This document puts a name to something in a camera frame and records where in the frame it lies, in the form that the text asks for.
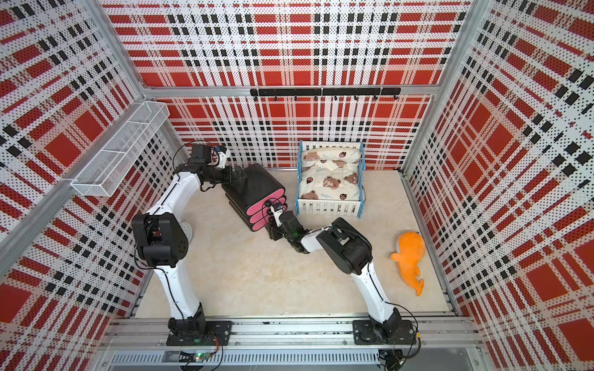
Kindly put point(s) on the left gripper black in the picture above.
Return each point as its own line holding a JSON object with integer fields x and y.
{"x": 229, "y": 178}

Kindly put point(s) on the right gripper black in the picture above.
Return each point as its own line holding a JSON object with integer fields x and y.
{"x": 272, "y": 231}

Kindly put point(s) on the black pink drawer cabinet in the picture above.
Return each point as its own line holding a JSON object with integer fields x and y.
{"x": 255, "y": 194}

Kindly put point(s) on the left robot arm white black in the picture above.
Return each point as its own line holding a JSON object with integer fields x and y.
{"x": 163, "y": 242}

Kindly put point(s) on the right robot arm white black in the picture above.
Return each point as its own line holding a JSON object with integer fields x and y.
{"x": 351, "y": 252}

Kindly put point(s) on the blue white doll bed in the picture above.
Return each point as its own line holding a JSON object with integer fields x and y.
{"x": 328, "y": 207}

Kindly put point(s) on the white alarm clock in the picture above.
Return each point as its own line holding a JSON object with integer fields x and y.
{"x": 187, "y": 229}

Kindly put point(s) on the bear print blanket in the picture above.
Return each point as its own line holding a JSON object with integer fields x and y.
{"x": 330, "y": 173}

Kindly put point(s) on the orange plush whale toy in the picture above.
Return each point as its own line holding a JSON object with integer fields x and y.
{"x": 411, "y": 250}

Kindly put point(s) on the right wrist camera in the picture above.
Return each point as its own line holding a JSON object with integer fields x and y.
{"x": 275, "y": 211}

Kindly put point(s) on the black wall hook rail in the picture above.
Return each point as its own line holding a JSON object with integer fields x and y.
{"x": 326, "y": 92}

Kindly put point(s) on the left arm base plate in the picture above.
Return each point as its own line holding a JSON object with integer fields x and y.
{"x": 212, "y": 334}

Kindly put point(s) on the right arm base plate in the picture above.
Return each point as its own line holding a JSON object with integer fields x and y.
{"x": 367, "y": 332}

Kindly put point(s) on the white wire mesh shelf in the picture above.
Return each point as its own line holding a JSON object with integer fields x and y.
{"x": 105, "y": 172}

